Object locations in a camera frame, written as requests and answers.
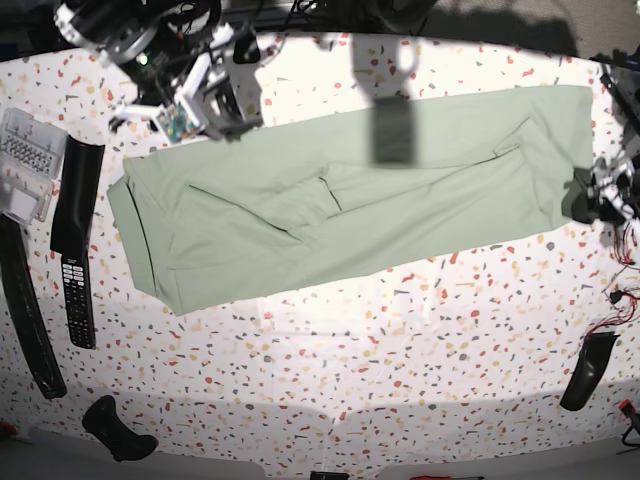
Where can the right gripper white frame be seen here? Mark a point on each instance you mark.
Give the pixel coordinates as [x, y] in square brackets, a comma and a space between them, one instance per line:
[184, 90]

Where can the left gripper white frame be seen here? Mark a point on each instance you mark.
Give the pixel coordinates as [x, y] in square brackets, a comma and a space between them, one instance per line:
[608, 192]

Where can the light green T-shirt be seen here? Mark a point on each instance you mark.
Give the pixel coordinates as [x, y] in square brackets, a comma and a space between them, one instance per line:
[349, 194]

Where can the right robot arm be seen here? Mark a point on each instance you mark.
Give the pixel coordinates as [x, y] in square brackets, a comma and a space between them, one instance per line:
[97, 25]

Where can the black curved shell right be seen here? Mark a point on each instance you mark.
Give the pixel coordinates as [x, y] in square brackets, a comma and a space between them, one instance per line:
[592, 363]

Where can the clear plastic screw box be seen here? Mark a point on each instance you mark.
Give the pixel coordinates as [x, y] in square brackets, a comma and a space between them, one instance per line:
[31, 156]

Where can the red clamp tool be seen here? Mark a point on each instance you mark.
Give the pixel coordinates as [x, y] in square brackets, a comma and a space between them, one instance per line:
[630, 413]

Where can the black TV remote control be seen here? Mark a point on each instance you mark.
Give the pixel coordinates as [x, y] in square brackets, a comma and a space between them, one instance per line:
[78, 302]

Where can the long black curved strip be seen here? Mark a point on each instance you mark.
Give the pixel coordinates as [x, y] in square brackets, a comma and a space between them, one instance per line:
[25, 313]

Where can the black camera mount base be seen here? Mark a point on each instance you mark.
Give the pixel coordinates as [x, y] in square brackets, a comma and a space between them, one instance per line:
[246, 51]

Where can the black curved handle piece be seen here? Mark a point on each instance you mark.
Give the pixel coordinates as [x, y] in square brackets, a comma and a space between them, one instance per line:
[101, 420]

